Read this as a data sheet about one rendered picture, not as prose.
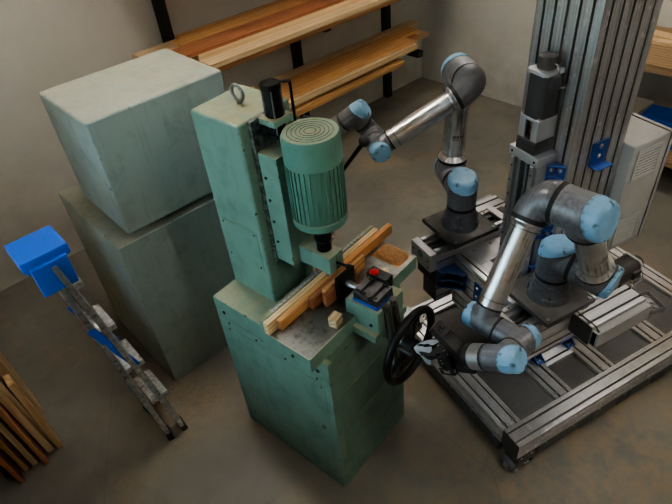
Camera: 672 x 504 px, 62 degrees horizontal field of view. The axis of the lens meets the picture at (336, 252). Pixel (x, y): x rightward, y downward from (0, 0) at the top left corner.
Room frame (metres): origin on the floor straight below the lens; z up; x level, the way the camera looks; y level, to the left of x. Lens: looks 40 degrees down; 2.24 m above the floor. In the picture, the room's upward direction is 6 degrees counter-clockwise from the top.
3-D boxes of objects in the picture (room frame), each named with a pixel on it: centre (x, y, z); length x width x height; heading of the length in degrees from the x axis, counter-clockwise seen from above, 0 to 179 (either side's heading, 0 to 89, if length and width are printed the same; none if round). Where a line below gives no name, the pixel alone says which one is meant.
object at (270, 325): (1.46, 0.05, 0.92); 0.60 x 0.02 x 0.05; 137
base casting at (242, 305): (1.52, 0.13, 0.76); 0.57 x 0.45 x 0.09; 47
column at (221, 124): (1.63, 0.25, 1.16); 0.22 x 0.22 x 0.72; 47
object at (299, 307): (1.48, 0.00, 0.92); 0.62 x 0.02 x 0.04; 137
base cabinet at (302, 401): (1.52, 0.13, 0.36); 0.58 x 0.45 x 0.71; 47
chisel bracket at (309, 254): (1.45, 0.05, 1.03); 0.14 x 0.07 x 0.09; 47
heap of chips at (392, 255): (1.56, -0.20, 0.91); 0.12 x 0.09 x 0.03; 47
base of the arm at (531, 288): (1.37, -0.73, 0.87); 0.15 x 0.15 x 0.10
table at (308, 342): (1.37, -0.05, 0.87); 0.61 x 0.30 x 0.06; 137
